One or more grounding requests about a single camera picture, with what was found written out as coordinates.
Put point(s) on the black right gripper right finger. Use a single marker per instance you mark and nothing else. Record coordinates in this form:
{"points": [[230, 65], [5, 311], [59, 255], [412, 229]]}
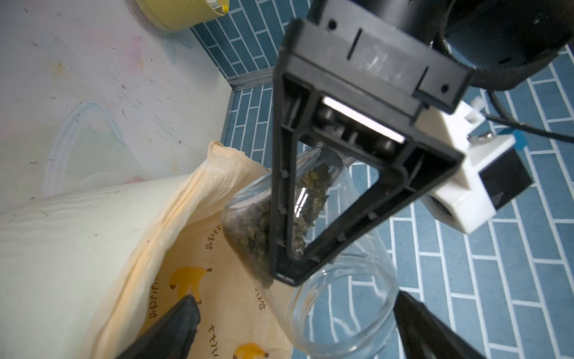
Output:
{"points": [[423, 335]]}

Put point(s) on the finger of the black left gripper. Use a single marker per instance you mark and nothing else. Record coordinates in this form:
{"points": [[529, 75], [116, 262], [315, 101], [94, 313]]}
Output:
{"points": [[289, 102]]}

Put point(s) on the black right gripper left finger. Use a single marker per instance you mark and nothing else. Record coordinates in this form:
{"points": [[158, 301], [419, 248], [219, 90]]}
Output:
{"points": [[171, 337]]}

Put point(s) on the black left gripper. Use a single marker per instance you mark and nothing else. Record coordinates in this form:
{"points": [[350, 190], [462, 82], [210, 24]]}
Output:
{"points": [[366, 83]]}

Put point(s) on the glass jar with tea leaves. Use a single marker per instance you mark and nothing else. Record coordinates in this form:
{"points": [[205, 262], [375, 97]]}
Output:
{"points": [[345, 310]]}

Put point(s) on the banana print trash bag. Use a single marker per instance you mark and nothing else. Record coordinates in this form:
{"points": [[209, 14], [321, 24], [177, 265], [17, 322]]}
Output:
{"points": [[185, 253]]}

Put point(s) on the yellow pen cup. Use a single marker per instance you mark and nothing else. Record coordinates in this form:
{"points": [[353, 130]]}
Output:
{"points": [[162, 17]]}

